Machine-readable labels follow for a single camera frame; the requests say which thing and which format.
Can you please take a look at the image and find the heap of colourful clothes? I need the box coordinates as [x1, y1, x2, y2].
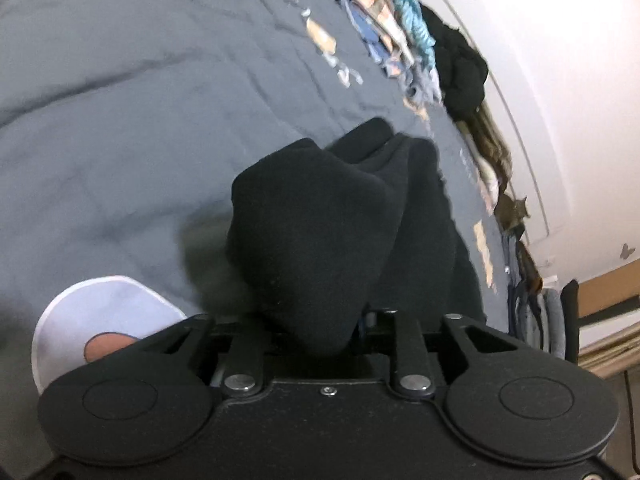
[334, 0, 445, 108]

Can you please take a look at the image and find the pile of folded brown blankets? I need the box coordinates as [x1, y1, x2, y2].
[457, 100, 515, 196]

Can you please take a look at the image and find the dark framed board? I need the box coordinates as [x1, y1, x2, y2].
[577, 304, 640, 333]

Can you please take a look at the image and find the black sweater with white print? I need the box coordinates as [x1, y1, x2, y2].
[225, 117, 489, 359]

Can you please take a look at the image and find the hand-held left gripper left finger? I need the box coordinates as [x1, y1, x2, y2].
[142, 314, 264, 398]

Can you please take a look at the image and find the beige curtain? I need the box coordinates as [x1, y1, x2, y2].
[579, 322, 640, 380]

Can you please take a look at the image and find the brown cardboard roll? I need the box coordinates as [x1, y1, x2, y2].
[576, 259, 640, 319]

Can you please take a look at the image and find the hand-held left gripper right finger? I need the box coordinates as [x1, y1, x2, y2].
[365, 308, 532, 400]

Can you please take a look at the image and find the white pillow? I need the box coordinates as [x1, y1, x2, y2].
[477, 157, 502, 211]

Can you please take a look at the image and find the grey patterned quilt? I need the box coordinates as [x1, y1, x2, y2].
[0, 0, 508, 411]

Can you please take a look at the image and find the black puffy jacket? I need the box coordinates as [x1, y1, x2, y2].
[419, 2, 491, 122]

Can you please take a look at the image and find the tabby cat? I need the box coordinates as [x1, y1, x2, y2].
[494, 192, 532, 235]

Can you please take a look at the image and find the stack of folded clothes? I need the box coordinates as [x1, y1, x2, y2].
[502, 234, 581, 363]

